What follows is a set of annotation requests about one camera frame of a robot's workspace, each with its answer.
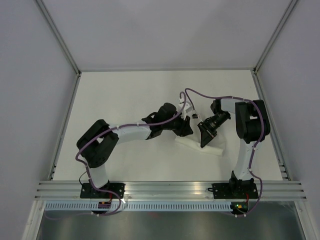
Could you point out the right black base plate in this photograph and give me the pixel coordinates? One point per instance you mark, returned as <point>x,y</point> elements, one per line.
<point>241,192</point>

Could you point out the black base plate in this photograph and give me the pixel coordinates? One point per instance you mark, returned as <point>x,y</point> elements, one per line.
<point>108,191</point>
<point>241,192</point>

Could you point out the front aluminium rail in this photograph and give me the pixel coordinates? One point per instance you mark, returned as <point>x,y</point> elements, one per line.
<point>168,191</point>

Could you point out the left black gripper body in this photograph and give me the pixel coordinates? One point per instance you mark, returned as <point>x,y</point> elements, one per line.
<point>178,126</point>

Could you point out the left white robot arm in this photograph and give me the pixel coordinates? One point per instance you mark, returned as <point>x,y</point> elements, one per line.
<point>98,142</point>

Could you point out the white slotted cable duct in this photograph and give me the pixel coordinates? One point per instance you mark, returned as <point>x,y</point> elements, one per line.
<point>174,206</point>

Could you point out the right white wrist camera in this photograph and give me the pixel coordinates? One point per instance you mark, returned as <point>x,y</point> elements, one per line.
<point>195,116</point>

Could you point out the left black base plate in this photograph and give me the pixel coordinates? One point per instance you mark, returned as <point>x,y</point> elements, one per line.
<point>108,191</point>

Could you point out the white cloth napkin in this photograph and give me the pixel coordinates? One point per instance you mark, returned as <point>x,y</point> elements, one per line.
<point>194,145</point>

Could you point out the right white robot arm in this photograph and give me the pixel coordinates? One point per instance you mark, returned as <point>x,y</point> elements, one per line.
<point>252,125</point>

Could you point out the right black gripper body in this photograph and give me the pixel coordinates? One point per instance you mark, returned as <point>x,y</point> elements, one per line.
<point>217,120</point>

